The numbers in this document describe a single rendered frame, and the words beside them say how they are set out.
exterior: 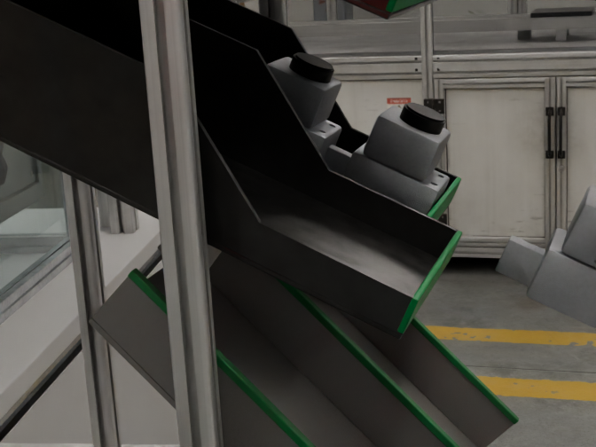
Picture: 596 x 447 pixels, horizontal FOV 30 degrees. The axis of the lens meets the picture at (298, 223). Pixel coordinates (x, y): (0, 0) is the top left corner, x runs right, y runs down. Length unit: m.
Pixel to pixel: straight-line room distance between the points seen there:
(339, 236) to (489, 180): 3.88
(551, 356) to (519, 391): 0.32
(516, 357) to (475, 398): 2.89
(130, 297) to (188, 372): 0.06
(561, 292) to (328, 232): 0.14
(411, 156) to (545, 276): 0.18
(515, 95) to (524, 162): 0.27
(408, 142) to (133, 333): 0.23
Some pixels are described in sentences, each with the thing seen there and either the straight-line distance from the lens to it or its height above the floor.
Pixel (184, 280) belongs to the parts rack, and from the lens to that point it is 0.57.
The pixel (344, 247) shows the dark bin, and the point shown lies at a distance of 0.64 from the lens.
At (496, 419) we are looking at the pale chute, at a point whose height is 1.02.
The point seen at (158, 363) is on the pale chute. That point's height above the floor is 1.16.
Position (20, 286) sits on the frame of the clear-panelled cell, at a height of 0.89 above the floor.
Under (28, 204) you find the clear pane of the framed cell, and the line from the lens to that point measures 1.84.
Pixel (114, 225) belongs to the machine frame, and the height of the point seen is 0.88.
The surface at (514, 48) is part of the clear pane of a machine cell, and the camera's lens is 4.43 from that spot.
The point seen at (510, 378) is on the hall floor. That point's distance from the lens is 3.60.
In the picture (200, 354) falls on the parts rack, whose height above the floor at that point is 1.18.
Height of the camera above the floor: 1.39
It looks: 14 degrees down
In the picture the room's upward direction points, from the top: 3 degrees counter-clockwise
